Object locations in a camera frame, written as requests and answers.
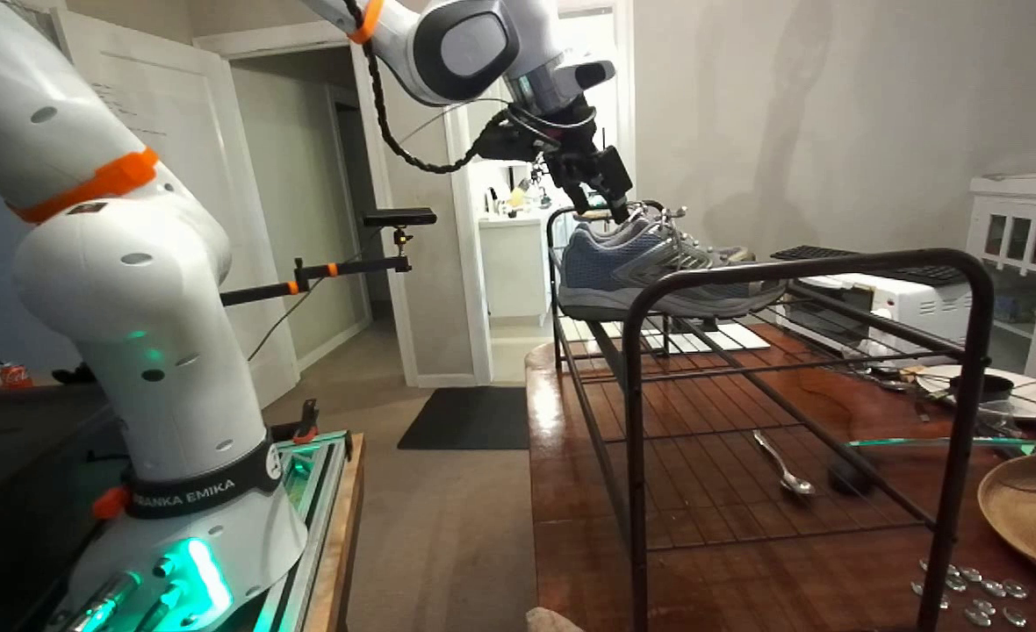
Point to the white door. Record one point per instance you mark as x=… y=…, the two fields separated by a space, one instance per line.
x=213 y=141

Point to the white counter with clutter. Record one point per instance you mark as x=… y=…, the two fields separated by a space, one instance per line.
x=514 y=265

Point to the white paper sheets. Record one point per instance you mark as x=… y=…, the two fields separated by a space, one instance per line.
x=703 y=339

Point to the beige rounded object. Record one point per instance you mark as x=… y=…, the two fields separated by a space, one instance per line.
x=551 y=621

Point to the silver metal spoon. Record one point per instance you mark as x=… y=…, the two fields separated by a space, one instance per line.
x=786 y=477

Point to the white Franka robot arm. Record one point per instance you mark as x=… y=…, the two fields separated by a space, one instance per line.
x=132 y=294

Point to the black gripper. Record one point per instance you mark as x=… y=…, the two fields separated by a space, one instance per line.
x=581 y=152

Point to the white box appliance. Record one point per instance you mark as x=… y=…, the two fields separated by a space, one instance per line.
x=890 y=304

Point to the white plate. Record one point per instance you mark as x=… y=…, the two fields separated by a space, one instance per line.
x=1027 y=398

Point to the small red object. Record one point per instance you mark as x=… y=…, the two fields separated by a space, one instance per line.
x=16 y=377

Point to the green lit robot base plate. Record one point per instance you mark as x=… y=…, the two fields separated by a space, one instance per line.
x=306 y=503

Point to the black camera boom with clamps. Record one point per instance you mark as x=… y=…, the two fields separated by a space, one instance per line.
x=327 y=273

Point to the dark door mat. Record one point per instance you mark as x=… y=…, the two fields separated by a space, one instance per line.
x=464 y=418

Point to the wooden robot platform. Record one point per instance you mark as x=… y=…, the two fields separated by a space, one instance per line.
x=333 y=548

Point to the green thin stick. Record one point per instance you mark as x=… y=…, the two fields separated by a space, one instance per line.
x=924 y=444

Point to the black metal shoe rack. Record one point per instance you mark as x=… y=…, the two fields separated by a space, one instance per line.
x=634 y=388

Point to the clear glass bead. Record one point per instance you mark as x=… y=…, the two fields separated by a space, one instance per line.
x=1013 y=615
x=1015 y=590
x=994 y=587
x=954 y=580
x=977 y=611

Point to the small black object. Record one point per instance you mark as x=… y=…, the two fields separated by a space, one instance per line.
x=852 y=478

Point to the orange black clamp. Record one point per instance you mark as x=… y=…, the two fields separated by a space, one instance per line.
x=306 y=423

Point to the white glass door cabinet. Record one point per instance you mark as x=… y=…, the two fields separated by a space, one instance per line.
x=1027 y=283

